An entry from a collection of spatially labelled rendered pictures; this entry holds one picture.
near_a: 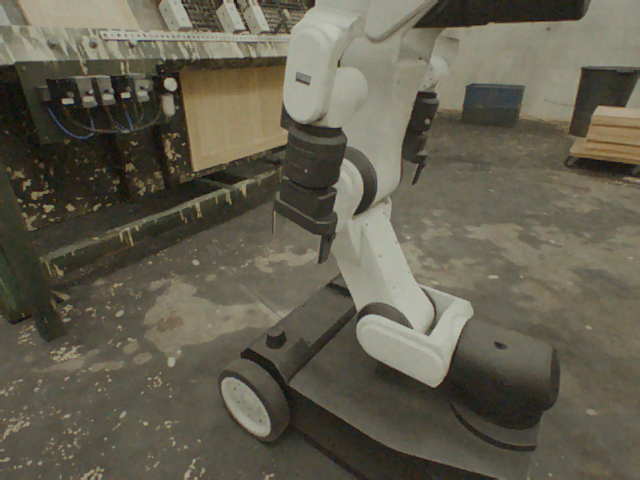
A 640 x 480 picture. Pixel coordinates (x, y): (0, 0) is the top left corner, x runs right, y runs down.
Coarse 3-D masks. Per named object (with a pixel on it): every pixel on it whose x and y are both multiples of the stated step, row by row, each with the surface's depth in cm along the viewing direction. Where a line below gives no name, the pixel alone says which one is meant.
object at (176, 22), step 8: (160, 0) 155; (168, 0) 152; (176, 0) 155; (160, 8) 156; (168, 8) 154; (176, 8) 154; (168, 16) 155; (176, 16) 153; (184, 16) 156; (168, 24) 157; (176, 24) 155; (184, 24) 155
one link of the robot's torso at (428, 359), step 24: (456, 312) 81; (360, 336) 85; (384, 336) 79; (408, 336) 77; (432, 336) 75; (456, 336) 76; (384, 360) 83; (408, 360) 78; (432, 360) 74; (432, 384) 78
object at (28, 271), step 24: (0, 168) 100; (0, 192) 101; (0, 216) 103; (0, 240) 108; (24, 240) 109; (24, 264) 110; (24, 288) 113; (48, 288) 117; (48, 312) 119; (48, 336) 121
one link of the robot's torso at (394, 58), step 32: (384, 0) 56; (416, 0) 54; (384, 32) 58; (416, 32) 70; (352, 64) 65; (384, 64) 61; (416, 64) 67; (384, 96) 65; (352, 128) 72; (384, 128) 68; (352, 160) 71; (384, 160) 73; (384, 192) 77
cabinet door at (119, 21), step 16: (16, 0) 119; (32, 0) 120; (48, 0) 124; (64, 0) 128; (80, 0) 132; (96, 0) 136; (112, 0) 141; (32, 16) 119; (48, 16) 123; (64, 16) 127; (80, 16) 131; (96, 16) 135; (112, 16) 139; (128, 16) 144
